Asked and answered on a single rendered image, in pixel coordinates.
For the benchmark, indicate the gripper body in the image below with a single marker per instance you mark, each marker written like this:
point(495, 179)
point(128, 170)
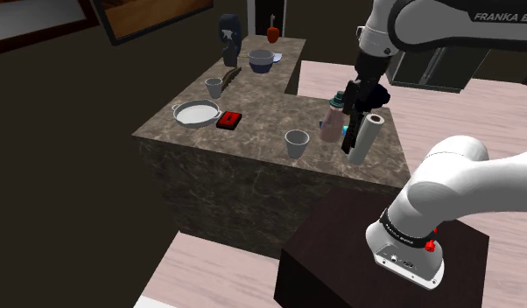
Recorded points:
point(369, 72)

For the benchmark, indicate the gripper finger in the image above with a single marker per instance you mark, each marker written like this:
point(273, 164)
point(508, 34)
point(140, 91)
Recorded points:
point(353, 123)

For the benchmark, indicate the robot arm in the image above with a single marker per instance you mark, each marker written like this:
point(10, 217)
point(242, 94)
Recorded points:
point(451, 183)

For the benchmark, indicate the cyan small object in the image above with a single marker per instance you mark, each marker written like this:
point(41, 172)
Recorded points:
point(345, 130)

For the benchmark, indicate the white paper towel roll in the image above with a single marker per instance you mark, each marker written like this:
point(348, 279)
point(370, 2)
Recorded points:
point(366, 138)

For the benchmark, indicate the pink bottle with teal cap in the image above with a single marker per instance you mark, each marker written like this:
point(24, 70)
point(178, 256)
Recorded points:
point(331, 123)

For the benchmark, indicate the large grey cup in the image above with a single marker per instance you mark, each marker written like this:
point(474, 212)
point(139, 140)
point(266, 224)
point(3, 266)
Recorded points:
point(297, 143)

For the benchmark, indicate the dark grey cabinet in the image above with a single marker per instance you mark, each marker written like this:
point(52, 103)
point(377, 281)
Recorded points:
point(438, 68)

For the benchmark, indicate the white paper sheet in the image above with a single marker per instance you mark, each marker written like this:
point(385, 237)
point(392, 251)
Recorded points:
point(278, 56)

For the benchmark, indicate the red bell pepper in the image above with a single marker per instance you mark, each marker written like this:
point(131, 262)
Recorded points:
point(273, 35)

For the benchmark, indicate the dark blue bowl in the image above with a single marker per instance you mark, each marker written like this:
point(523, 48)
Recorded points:
point(261, 63)

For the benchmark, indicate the red box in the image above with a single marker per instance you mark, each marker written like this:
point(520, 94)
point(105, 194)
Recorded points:
point(228, 120)

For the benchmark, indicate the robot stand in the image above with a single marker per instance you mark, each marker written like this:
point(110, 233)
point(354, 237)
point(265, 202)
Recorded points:
point(331, 247)

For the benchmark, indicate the brown brush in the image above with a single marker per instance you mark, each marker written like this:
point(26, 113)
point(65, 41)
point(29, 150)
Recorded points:
point(230, 76)

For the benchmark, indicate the small grey cup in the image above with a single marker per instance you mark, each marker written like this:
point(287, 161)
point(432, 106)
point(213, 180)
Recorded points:
point(213, 87)

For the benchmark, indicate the dark doorway with white frame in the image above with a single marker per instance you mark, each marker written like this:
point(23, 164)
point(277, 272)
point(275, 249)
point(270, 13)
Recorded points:
point(270, 15)

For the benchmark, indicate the black framed orange wall picture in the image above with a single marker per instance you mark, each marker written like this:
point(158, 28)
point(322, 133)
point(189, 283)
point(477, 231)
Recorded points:
point(152, 15)

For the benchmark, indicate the brown framed grey wall picture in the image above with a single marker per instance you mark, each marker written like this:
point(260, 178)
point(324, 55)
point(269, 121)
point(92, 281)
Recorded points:
point(33, 21)

